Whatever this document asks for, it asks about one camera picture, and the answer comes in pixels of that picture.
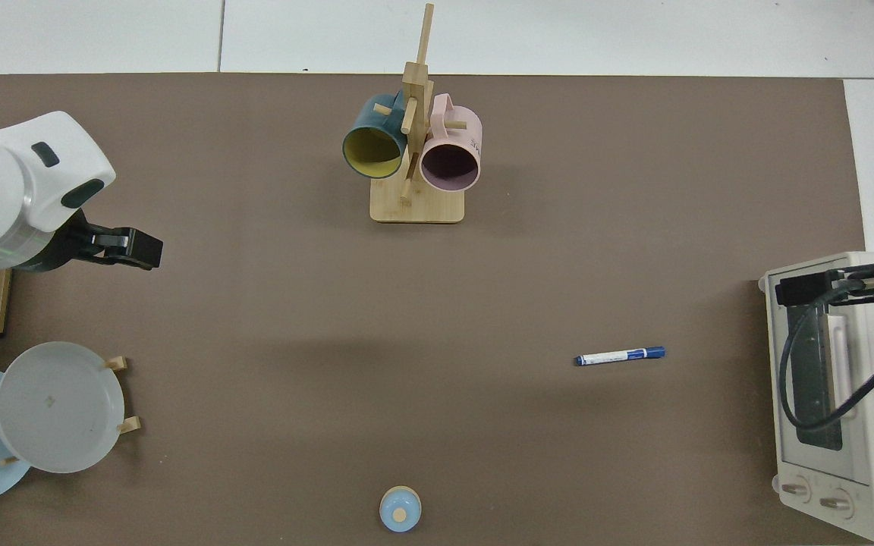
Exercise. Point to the pink cup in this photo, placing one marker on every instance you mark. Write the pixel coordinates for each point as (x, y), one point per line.
(461, 136)

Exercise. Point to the brown table cloth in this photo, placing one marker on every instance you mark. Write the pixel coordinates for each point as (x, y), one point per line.
(437, 318)

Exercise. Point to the teal cup yellow inside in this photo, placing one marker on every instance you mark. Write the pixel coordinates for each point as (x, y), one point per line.
(365, 125)

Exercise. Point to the blue and white marker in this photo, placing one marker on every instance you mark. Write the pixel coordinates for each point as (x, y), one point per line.
(619, 356)

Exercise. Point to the wooden cup stand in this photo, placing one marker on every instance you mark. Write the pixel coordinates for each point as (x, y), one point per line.
(416, 205)

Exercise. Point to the wooden plate rack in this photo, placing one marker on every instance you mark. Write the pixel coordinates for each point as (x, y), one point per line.
(130, 425)

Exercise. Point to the grey plate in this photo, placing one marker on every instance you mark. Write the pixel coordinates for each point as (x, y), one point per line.
(58, 409)

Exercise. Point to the small blue round bell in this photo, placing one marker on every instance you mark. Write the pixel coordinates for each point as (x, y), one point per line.
(400, 509)

